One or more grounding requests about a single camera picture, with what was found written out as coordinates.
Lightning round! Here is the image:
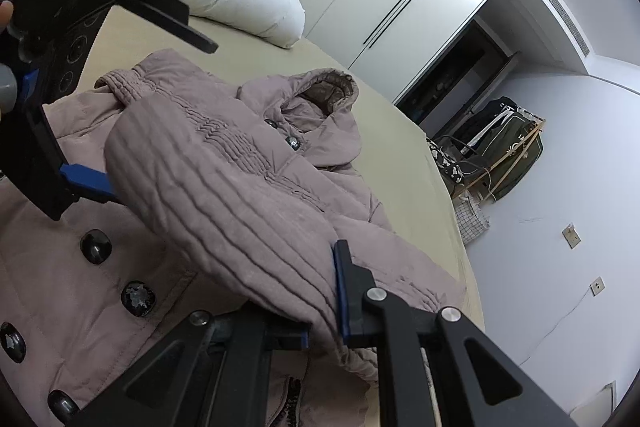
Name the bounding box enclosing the green jacket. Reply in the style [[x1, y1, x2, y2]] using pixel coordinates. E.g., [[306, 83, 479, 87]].
[[479, 107, 544, 200]]

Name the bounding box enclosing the black hanging garment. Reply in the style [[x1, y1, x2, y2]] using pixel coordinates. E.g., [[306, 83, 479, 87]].
[[457, 96, 518, 155]]

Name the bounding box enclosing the bed with beige sheet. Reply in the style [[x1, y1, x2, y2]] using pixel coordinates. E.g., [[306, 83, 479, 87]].
[[0, 2, 485, 427]]

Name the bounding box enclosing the checked white bag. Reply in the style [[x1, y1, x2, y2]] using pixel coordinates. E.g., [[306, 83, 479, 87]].
[[454, 193, 492, 249]]

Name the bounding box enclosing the mauve padded jacket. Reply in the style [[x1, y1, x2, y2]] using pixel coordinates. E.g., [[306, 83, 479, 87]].
[[0, 48, 468, 427]]

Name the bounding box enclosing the ceiling air vent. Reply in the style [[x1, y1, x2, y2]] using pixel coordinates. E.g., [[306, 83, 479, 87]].
[[534, 0, 592, 56]]

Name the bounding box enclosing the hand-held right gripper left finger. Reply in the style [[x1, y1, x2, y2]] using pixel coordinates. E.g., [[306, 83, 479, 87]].
[[70, 304, 311, 427]]

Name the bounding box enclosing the wooden clothes rack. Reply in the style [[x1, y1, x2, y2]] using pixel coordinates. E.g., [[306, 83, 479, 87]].
[[467, 97, 547, 204]]

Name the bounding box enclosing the chair with floral cushion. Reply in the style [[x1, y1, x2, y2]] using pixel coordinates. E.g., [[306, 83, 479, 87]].
[[426, 134, 497, 198]]

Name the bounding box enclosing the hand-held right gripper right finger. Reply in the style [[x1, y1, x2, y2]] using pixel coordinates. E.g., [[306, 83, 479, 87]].
[[332, 239, 581, 427]]

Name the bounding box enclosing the white cable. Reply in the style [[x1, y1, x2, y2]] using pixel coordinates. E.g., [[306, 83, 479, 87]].
[[517, 289, 597, 367]]

